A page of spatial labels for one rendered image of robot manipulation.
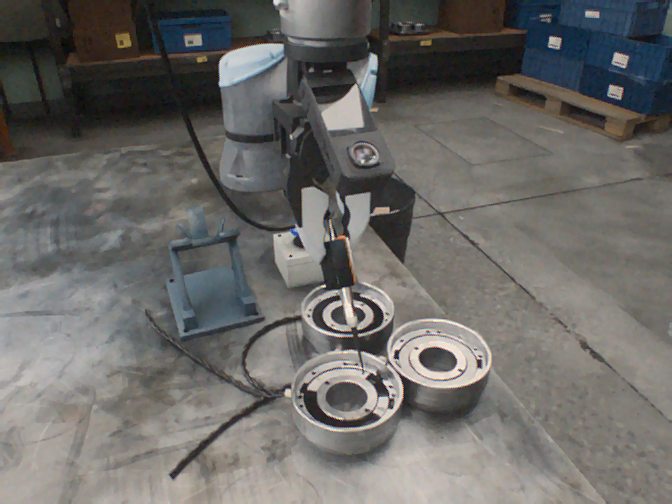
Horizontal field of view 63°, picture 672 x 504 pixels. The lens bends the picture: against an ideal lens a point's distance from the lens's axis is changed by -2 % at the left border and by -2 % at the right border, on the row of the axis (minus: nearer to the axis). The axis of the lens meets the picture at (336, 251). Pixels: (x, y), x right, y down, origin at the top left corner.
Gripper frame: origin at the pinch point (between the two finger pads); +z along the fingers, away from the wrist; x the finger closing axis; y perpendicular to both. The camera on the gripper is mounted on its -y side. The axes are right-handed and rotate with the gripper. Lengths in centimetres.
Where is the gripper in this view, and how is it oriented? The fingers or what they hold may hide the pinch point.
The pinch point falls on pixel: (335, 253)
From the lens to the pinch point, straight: 55.3
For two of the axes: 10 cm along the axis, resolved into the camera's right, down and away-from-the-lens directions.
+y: -3.9, -4.8, 7.9
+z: 0.0, 8.6, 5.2
